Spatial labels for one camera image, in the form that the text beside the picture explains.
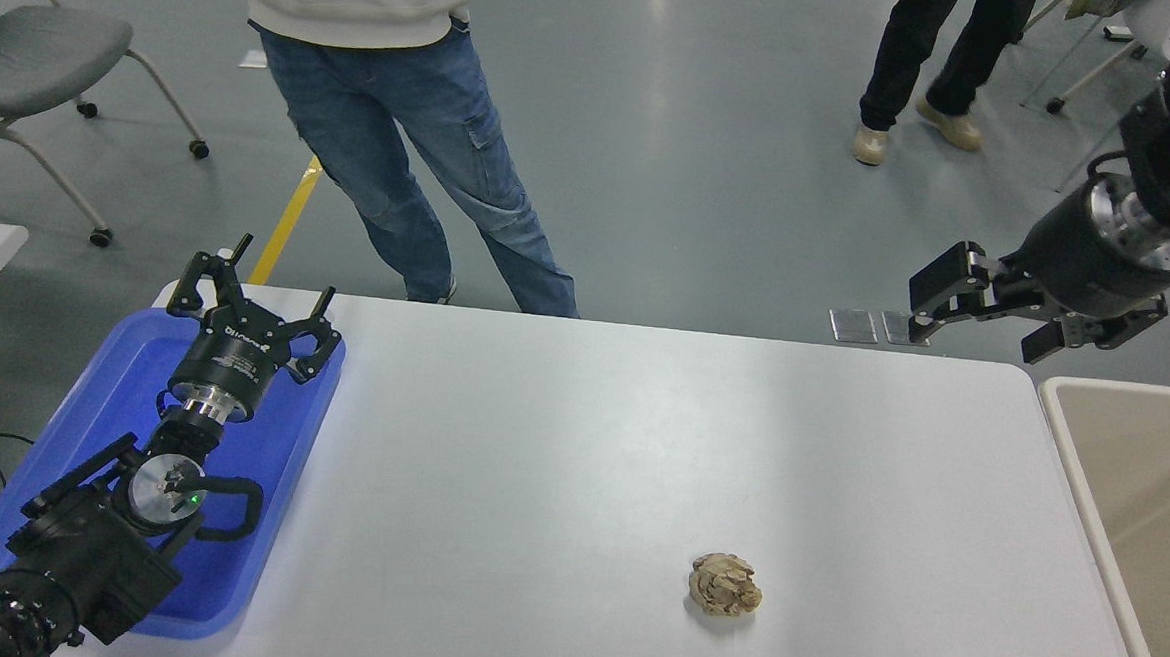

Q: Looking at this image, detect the large pale bin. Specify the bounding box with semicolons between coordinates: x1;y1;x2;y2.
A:
1024;375;1170;657

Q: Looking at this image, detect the grey chair on casters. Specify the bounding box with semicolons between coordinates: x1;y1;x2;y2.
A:
0;0;220;255

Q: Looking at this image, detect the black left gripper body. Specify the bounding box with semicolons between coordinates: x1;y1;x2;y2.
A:
166;299;297;425

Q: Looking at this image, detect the tan bag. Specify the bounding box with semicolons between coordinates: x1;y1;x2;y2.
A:
1064;0;1129;24

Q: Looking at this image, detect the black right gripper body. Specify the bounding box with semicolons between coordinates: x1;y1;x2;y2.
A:
1001;178;1170;326

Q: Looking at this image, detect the crumpled tan paper ball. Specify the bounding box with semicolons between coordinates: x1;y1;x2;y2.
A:
686;550;766;620

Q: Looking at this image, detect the blue plastic tray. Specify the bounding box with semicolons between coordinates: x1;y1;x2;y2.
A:
0;300;349;649

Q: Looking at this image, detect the white chair on casters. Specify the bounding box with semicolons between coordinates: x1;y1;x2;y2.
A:
1015;0;1170;195

